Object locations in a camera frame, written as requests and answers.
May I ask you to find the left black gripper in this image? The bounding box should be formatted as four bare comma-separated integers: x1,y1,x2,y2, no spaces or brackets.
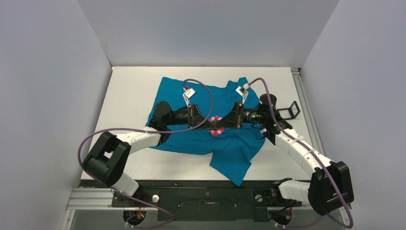
165,104,215,131

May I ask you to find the blue t-shirt garment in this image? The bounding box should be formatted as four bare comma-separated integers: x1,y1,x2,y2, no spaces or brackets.
157,77,265,185

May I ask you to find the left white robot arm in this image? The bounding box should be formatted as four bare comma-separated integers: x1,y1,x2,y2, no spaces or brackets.
82,101,214,206

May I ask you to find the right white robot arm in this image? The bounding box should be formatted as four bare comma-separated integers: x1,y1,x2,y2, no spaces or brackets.
211,94,354,216

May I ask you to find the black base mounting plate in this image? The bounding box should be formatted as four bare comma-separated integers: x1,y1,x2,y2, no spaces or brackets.
79,179,334,222

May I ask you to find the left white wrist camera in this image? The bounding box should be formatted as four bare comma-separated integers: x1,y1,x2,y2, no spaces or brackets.
182,88,196,106

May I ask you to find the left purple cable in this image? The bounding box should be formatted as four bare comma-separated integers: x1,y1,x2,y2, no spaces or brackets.
77,79,214,230

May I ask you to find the purple cable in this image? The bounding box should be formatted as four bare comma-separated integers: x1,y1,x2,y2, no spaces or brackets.
247,77,354,230
77,79,214,230

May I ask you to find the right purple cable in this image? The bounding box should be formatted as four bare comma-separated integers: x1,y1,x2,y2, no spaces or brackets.
247,77,354,230

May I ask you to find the black square frame stand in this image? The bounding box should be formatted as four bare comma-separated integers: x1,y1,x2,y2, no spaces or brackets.
277,101,301,120

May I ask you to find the aluminium side rail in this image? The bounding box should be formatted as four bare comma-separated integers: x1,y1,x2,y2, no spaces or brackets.
291,68,326,162

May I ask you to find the aluminium front rail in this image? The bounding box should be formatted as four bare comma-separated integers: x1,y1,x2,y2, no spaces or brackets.
66,187,351,211

